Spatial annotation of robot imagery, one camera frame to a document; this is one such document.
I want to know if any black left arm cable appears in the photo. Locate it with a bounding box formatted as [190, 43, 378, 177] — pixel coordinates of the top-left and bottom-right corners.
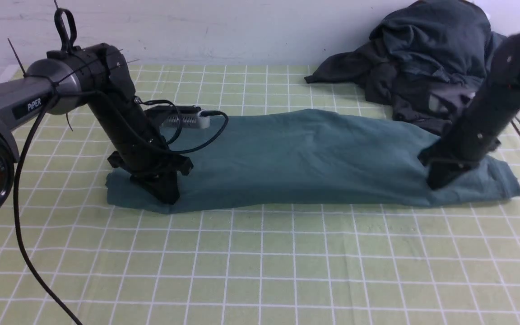
[13, 88, 229, 325]

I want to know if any green checked tablecloth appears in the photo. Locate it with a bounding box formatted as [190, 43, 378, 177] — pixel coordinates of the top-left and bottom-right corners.
[0, 65, 520, 325]

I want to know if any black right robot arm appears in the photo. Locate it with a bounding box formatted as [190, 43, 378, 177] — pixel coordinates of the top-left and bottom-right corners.
[418, 34, 520, 190]

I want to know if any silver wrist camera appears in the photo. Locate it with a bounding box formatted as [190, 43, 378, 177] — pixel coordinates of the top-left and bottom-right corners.
[144, 105, 210, 129]

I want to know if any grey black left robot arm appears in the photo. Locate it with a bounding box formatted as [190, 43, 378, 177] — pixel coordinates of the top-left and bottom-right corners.
[0, 43, 193, 207]

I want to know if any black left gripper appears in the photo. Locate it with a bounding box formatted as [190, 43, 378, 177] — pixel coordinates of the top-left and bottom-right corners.
[107, 151, 193, 205]

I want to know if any green long-sleeved shirt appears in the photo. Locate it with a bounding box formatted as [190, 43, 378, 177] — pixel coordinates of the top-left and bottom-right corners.
[106, 109, 520, 214]

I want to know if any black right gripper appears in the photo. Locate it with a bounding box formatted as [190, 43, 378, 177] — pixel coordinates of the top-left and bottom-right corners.
[418, 135, 501, 190]

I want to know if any dark grey crumpled garment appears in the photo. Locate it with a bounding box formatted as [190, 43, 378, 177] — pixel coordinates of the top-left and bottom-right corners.
[305, 0, 506, 136]

